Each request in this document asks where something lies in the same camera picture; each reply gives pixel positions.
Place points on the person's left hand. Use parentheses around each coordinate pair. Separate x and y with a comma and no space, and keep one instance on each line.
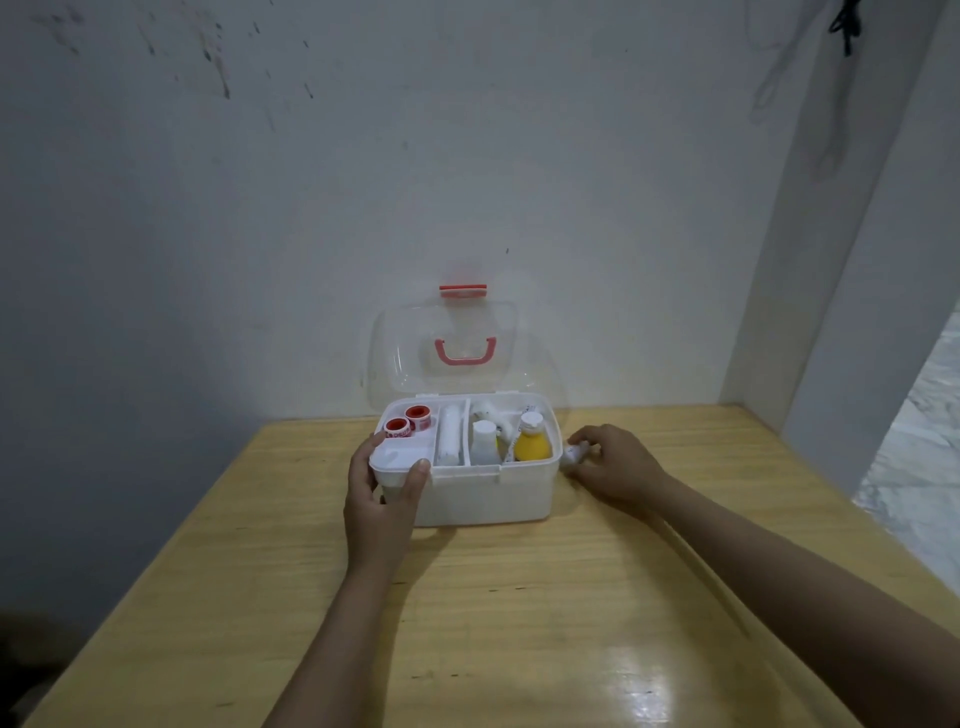
(379,529)

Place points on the person's right hand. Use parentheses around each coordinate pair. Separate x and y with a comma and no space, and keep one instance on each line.
(626,469)

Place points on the person's left thumb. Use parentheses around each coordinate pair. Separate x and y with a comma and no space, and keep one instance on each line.
(416,484)

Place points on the person's right thumb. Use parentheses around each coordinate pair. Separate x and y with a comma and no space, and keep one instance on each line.
(591,474)

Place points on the small white roll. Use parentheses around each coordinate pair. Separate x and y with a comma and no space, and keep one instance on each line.
(575,453)

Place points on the white medicine box clear lid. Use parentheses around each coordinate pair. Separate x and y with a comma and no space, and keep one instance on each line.
(487,499)

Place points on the person's right forearm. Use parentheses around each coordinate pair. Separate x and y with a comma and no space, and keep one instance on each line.
(810,600)

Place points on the person's left forearm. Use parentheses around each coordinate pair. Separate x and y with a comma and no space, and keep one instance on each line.
(341,652)

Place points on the white inner tray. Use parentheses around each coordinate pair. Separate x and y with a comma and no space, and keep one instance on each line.
(405,451)

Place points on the red tape roll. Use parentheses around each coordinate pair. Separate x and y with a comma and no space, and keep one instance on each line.
(397,427)
(418,416)

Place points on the white bandage roll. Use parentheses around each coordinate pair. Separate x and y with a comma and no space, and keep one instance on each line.
(451,435)

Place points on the yellow bottle white cap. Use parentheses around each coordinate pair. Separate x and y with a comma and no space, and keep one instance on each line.
(532,444)

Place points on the small white plastic bottle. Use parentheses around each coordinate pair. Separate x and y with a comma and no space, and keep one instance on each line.
(484,442)

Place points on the white gauze wad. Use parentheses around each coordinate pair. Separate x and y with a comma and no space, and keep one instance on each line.
(491,412)

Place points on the red box latch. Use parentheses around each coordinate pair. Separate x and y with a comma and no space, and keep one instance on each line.
(463,290)

